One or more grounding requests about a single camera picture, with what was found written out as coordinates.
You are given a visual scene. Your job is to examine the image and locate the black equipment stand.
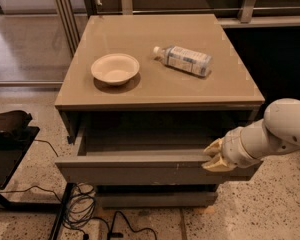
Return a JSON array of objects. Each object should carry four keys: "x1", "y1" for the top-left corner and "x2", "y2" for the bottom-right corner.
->
[{"x1": 0, "y1": 110, "x2": 73, "y2": 240}]

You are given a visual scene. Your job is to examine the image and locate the black floor cable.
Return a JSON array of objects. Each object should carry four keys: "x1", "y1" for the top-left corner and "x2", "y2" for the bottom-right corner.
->
[{"x1": 81, "y1": 210, "x2": 158, "y2": 240}]

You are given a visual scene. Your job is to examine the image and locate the white paper bowl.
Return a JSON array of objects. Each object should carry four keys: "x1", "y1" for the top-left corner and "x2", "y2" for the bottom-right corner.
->
[{"x1": 91, "y1": 53, "x2": 140, "y2": 86}]

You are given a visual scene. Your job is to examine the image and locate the grey drawer cabinet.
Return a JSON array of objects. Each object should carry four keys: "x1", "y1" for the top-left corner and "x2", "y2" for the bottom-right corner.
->
[{"x1": 55, "y1": 15, "x2": 264, "y2": 195}]

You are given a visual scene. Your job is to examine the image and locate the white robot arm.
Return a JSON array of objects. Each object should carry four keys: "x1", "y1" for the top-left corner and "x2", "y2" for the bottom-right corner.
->
[{"x1": 202, "y1": 98, "x2": 300, "y2": 172}]

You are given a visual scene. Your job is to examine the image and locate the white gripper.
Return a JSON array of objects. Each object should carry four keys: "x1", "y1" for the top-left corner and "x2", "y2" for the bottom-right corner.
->
[{"x1": 202, "y1": 127, "x2": 259, "y2": 172}]

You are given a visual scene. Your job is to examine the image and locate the clear plastic water bottle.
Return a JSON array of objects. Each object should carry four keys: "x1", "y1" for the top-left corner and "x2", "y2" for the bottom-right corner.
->
[{"x1": 153, "y1": 46, "x2": 212, "y2": 77}]

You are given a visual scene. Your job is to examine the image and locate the grey top drawer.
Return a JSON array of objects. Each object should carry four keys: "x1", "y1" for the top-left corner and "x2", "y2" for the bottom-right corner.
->
[{"x1": 55, "y1": 127, "x2": 259, "y2": 185}]

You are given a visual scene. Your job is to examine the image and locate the grey drawer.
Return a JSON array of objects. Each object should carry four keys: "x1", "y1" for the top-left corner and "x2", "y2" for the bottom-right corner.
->
[
  {"x1": 96, "y1": 192, "x2": 217, "y2": 208},
  {"x1": 55, "y1": 127, "x2": 259, "y2": 185}
]

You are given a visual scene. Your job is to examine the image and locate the grey bottom drawer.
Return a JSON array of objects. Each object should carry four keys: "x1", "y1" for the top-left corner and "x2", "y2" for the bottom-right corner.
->
[{"x1": 96, "y1": 192, "x2": 217, "y2": 208}]

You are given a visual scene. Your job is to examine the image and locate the black thin cable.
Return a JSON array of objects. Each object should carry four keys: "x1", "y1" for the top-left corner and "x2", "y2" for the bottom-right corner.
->
[{"x1": 0, "y1": 138, "x2": 63, "y2": 202}]

